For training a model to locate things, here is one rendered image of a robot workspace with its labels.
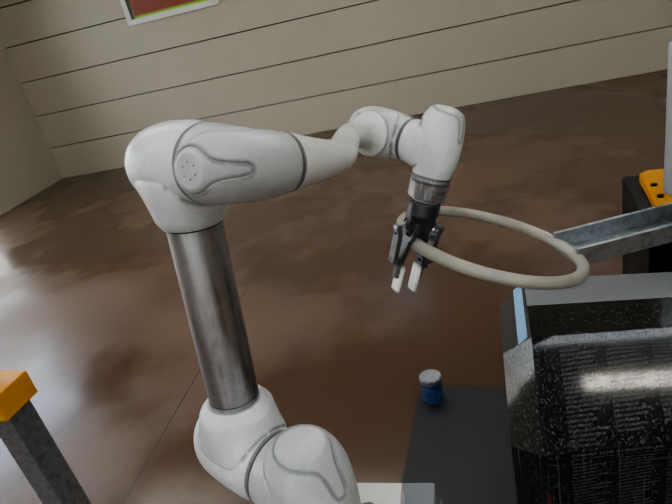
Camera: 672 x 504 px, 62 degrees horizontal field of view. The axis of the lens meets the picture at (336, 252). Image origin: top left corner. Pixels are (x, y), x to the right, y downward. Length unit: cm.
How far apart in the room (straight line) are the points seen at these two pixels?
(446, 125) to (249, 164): 55
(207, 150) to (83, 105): 853
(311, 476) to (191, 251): 44
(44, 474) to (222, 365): 94
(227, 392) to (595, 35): 719
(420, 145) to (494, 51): 649
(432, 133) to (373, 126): 14
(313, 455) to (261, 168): 51
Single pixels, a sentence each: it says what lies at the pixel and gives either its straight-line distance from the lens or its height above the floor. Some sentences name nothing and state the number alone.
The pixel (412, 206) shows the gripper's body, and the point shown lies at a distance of 130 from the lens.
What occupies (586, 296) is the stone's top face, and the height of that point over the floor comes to 80.
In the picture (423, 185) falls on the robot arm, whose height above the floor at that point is 140.
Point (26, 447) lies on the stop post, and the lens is 186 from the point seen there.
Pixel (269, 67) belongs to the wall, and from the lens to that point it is 801.
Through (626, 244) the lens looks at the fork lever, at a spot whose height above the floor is 108.
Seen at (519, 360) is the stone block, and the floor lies 73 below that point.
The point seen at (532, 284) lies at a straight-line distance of 129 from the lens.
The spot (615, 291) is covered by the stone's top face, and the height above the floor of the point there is 80.
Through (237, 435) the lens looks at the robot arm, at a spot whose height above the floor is 112.
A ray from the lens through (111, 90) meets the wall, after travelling 901.
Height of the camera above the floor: 184
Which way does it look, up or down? 25 degrees down
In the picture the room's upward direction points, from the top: 14 degrees counter-clockwise
